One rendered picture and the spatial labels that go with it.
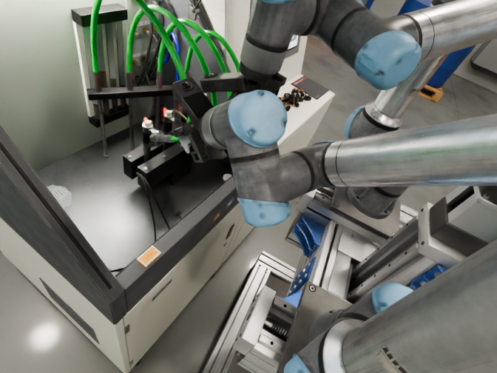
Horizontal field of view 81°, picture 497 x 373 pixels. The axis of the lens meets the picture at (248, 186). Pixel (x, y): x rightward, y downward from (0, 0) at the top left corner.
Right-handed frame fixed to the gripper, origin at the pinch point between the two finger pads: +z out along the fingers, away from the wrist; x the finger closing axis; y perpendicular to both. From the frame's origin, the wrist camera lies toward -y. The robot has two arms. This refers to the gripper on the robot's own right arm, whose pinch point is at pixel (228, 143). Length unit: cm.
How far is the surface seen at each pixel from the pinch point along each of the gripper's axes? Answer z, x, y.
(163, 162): 23.7, 2.0, -21.2
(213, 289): 122, 21, 4
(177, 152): 23.8, 8.8, -21.5
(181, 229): 26.8, -10.5, -1.7
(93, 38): -4.6, -0.1, -44.2
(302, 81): 25, 97, -17
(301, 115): 25, 68, -3
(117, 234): 38.5, -18.5, -18.6
